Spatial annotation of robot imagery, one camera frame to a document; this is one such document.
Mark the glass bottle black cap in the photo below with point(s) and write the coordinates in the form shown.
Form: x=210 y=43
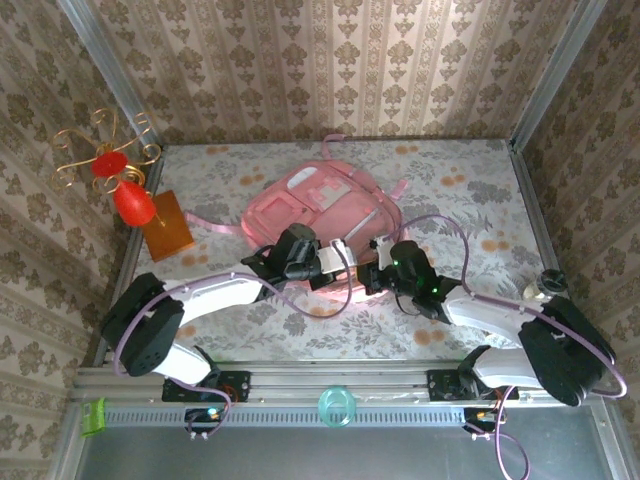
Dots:
x=550 y=280

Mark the green packet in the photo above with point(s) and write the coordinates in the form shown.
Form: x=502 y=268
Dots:
x=93 y=417

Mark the grey metal sheet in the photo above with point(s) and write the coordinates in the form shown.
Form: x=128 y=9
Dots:
x=300 y=455

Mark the pink student backpack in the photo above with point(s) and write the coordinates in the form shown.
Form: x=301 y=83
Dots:
x=320 y=205

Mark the red and gold ornament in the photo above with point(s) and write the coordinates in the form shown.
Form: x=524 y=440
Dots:
x=132 y=205

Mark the orange brown base block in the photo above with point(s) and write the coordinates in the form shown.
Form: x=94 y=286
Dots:
x=170 y=235

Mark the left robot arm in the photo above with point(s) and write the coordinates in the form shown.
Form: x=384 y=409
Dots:
x=140 y=330

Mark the small black circuit board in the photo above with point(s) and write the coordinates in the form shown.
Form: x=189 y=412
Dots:
x=205 y=415
x=480 y=416

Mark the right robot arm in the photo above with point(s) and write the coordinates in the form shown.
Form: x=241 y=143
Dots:
x=565 y=345

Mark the aluminium frame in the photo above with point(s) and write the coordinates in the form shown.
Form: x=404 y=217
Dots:
x=300 y=380

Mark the teal tape roll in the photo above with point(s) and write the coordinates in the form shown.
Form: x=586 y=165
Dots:
x=325 y=400

